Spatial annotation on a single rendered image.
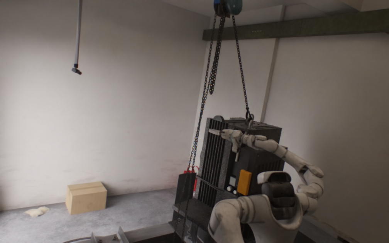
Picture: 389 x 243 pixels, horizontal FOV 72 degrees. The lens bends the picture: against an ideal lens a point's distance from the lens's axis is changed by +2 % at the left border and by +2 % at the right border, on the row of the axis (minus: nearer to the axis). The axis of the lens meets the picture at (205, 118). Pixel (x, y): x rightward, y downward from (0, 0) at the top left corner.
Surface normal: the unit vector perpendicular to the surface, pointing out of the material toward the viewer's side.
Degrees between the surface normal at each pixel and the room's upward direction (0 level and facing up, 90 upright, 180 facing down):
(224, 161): 90
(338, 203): 90
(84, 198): 90
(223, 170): 90
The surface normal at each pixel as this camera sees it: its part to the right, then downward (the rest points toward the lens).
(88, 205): 0.59, 0.21
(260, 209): -0.63, -0.22
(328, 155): -0.82, -0.04
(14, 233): 0.15, -0.98
